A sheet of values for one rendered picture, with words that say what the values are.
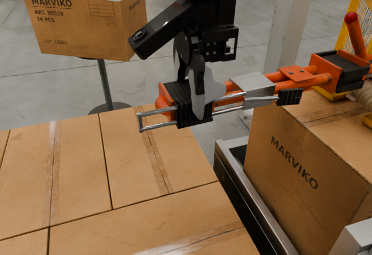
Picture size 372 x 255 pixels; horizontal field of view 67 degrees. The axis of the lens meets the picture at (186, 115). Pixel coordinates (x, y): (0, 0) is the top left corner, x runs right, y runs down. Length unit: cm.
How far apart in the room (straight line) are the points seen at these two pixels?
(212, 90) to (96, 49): 143
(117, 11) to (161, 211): 112
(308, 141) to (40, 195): 91
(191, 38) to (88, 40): 145
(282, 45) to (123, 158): 120
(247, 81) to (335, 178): 30
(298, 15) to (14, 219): 169
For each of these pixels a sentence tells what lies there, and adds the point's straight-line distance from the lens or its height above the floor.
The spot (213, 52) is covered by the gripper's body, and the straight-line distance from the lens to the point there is 45.
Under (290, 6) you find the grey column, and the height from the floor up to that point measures 93.
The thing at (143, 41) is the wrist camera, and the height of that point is 121.
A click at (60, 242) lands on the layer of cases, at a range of 102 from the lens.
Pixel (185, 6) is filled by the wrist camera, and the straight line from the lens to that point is 43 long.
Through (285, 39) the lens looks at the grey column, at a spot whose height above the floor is 73.
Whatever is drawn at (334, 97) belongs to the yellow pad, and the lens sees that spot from 84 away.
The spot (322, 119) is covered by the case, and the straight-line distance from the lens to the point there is 77.
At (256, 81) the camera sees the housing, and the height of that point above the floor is 110.
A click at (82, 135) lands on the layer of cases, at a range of 135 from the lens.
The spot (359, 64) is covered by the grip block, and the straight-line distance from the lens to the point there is 71.
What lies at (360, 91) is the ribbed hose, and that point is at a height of 103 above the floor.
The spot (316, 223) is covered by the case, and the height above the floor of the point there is 73.
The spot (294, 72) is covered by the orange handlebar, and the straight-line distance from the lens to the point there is 62.
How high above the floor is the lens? 136
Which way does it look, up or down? 36 degrees down
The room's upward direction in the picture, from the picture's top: straight up
